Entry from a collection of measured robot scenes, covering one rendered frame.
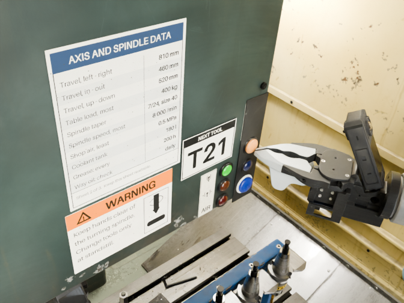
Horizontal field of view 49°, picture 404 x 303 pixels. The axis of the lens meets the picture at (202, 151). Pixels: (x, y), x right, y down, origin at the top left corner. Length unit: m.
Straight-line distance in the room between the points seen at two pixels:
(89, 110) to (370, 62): 1.03
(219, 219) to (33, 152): 1.49
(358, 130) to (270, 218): 1.27
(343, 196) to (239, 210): 1.26
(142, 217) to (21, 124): 0.24
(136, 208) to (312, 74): 1.01
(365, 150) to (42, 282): 0.45
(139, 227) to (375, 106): 0.94
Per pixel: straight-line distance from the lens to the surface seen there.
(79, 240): 0.58
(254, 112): 0.66
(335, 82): 1.45
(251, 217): 1.88
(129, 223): 0.61
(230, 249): 1.63
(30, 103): 0.44
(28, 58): 0.42
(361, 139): 0.63
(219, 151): 0.64
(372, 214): 0.71
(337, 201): 0.68
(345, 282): 1.74
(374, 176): 0.66
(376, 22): 1.34
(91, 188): 0.53
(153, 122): 0.53
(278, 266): 1.16
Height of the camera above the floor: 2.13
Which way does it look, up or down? 37 degrees down
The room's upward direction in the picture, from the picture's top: 5 degrees clockwise
